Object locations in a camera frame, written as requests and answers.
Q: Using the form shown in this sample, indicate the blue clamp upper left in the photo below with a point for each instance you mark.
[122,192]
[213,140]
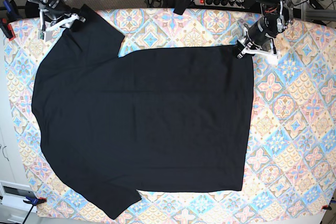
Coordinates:
[6,27]

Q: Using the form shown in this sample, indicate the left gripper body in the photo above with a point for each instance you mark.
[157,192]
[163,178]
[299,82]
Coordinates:
[259,33]

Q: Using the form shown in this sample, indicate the blue clamp lower left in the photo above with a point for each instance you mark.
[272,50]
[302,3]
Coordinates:
[33,202]

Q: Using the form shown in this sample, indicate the orange clamp lower right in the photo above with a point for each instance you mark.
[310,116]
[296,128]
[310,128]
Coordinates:
[326,207]

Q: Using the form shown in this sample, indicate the blue clamp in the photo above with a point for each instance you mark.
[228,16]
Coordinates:
[6,27]
[33,202]

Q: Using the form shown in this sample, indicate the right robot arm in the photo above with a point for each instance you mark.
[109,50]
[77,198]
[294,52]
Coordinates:
[40,6]

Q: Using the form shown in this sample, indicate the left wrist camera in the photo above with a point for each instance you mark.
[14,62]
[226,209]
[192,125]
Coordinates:
[272,58]

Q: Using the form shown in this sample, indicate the patterned tablecloth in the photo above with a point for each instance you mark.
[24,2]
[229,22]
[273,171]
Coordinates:
[290,163]

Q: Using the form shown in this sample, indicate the white cabinet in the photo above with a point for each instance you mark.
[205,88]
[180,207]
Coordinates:
[14,183]

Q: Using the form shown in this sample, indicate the white power strip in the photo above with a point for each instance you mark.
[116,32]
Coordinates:
[220,3]

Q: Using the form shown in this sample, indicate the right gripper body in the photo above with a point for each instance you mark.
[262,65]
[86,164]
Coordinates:
[55,11]

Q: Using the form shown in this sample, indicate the black T-shirt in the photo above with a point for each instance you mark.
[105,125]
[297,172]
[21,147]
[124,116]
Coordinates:
[165,119]

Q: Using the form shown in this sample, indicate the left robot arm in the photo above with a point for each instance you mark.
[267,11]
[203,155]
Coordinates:
[280,13]

